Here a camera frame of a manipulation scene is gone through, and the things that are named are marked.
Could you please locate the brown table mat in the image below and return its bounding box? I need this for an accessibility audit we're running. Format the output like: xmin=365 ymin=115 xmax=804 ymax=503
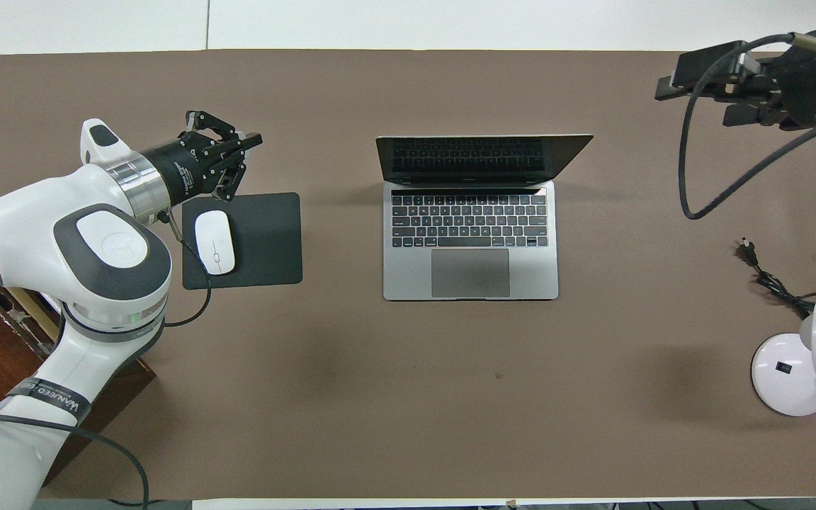
xmin=0 ymin=50 xmax=816 ymax=500

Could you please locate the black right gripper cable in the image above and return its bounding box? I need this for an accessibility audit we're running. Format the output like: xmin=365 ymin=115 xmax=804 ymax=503
xmin=677 ymin=32 xmax=816 ymax=220

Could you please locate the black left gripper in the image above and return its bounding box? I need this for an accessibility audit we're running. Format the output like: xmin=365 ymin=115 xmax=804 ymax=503
xmin=140 ymin=110 xmax=264 ymax=210

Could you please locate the white computer mouse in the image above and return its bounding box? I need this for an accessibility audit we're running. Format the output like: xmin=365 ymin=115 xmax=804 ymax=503
xmin=194 ymin=210 xmax=237 ymax=276

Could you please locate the silver apple laptop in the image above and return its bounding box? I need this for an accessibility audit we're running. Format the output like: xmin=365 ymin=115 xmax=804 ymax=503
xmin=375 ymin=134 xmax=594 ymax=301

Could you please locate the black lamp power cable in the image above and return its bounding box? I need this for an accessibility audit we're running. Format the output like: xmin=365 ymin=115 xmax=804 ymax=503
xmin=735 ymin=239 xmax=816 ymax=317

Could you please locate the black mouse pad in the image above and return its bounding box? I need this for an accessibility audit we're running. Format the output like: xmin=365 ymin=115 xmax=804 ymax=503
xmin=181 ymin=192 xmax=304 ymax=290

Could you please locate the white desk lamp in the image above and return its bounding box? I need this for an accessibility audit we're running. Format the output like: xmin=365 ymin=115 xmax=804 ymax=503
xmin=751 ymin=293 xmax=816 ymax=417

